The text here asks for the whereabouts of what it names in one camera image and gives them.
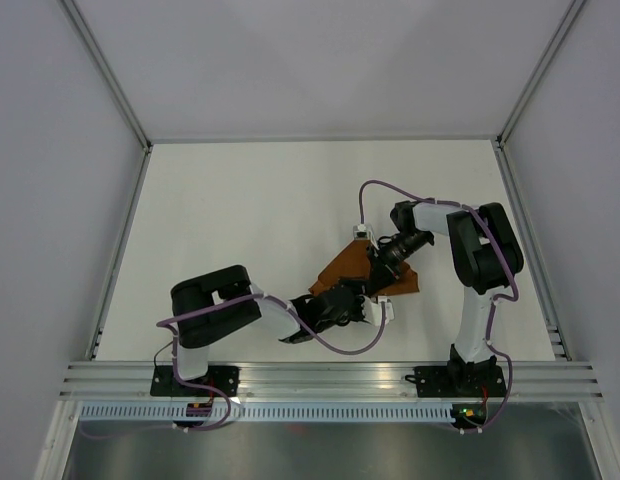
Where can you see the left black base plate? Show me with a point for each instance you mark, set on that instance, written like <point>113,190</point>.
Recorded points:
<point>218,378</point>

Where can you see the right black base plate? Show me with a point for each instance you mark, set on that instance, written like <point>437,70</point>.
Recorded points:
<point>440,382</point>

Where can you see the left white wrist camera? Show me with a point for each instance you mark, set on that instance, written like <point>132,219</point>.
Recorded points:
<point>378,310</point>

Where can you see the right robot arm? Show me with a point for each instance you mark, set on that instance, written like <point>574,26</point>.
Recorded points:
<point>486,257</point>

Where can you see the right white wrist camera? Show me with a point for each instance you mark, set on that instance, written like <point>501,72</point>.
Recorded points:
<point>364,232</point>

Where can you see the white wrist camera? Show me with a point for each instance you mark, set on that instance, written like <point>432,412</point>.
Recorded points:
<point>364,232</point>
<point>378,310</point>

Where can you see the white slotted cable duct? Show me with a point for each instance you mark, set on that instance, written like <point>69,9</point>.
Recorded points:
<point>272,412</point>

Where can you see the left aluminium frame post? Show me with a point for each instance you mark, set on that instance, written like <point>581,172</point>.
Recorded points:
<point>86,36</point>

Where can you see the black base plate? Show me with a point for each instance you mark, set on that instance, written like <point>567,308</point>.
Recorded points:
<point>218,378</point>
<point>440,382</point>

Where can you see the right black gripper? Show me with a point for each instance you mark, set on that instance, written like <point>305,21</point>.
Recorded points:
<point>381,273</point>

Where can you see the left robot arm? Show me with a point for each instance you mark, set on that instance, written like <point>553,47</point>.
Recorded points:
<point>213,306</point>

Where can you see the right aluminium frame post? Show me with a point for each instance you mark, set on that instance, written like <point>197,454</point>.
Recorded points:
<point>559,36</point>

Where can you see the aluminium mounting rail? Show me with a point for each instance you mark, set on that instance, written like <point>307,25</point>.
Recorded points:
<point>546,381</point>

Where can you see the brown satin napkin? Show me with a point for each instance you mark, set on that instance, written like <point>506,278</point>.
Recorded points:
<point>352,264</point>

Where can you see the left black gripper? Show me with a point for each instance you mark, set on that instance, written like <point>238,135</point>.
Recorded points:
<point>360,288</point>

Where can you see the aluminium frame post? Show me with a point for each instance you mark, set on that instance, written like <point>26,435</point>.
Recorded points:
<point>559,36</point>
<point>86,36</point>

